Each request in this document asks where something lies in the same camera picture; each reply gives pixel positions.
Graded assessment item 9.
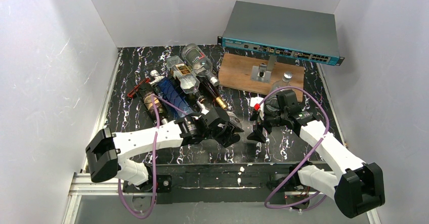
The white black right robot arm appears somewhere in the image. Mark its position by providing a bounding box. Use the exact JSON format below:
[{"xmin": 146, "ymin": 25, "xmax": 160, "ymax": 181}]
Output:
[{"xmin": 247, "ymin": 86, "xmax": 385, "ymax": 218}]

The clear bottle gold label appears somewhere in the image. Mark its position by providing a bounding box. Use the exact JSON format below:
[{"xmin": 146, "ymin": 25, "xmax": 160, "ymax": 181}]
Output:
[{"xmin": 166, "ymin": 56, "xmax": 200, "ymax": 94}]

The teal network switch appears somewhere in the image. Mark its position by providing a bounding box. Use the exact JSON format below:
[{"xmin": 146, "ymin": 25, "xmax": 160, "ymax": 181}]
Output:
[{"xmin": 218, "ymin": 1, "xmax": 344, "ymax": 66}]

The wooden board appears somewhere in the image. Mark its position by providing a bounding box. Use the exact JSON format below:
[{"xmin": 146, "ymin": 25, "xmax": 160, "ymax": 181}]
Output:
[{"xmin": 218, "ymin": 53, "xmax": 305, "ymax": 95}]

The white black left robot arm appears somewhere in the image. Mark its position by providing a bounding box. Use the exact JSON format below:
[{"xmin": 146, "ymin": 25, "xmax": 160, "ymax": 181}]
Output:
[{"xmin": 85, "ymin": 108, "xmax": 244, "ymax": 186}]

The clear bottle grey label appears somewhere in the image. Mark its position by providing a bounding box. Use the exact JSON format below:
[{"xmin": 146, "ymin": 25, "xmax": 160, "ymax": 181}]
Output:
[{"xmin": 181, "ymin": 43, "xmax": 220, "ymax": 86}]

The red black wine rack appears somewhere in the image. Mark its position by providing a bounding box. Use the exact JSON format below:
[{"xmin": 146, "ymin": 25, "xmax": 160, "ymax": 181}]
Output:
[{"xmin": 127, "ymin": 78, "xmax": 150, "ymax": 99}]

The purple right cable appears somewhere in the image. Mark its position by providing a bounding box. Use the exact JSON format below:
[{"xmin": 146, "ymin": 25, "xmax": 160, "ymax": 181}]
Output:
[{"xmin": 256, "ymin": 86, "xmax": 331, "ymax": 213}]

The dark bottle brown label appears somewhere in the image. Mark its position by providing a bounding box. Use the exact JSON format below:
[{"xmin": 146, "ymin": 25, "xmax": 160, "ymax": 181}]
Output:
[{"xmin": 137, "ymin": 83, "xmax": 169, "ymax": 125}]

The blue square glass bottle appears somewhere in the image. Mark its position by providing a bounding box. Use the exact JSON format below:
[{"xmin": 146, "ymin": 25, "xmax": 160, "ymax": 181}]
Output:
[{"xmin": 150, "ymin": 70, "xmax": 194, "ymax": 117}]

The clear round glass bottle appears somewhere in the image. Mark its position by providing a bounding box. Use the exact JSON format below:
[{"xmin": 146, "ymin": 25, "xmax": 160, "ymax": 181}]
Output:
[{"xmin": 266, "ymin": 71, "xmax": 294, "ymax": 114}]

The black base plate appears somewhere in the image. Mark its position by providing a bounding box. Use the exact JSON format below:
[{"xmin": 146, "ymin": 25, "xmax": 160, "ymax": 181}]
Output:
[{"xmin": 120, "ymin": 163, "xmax": 322, "ymax": 205}]

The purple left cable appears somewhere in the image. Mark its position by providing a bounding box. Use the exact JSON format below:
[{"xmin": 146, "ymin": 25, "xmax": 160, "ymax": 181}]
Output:
[{"xmin": 117, "ymin": 94, "xmax": 188, "ymax": 220}]

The metal bracket with knob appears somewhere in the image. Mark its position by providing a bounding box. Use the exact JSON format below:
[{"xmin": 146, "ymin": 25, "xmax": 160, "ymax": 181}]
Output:
[{"xmin": 250, "ymin": 55, "xmax": 277, "ymax": 83}]

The dark bottle gold foil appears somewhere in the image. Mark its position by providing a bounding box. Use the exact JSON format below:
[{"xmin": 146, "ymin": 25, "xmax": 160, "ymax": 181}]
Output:
[{"xmin": 201, "ymin": 78, "xmax": 228, "ymax": 110}]

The purple cable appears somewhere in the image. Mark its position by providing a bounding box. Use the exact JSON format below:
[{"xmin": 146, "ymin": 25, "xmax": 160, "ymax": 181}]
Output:
[
  {"xmin": 117, "ymin": 94, "xmax": 188, "ymax": 220},
  {"xmin": 256, "ymin": 86, "xmax": 331, "ymax": 213}
]

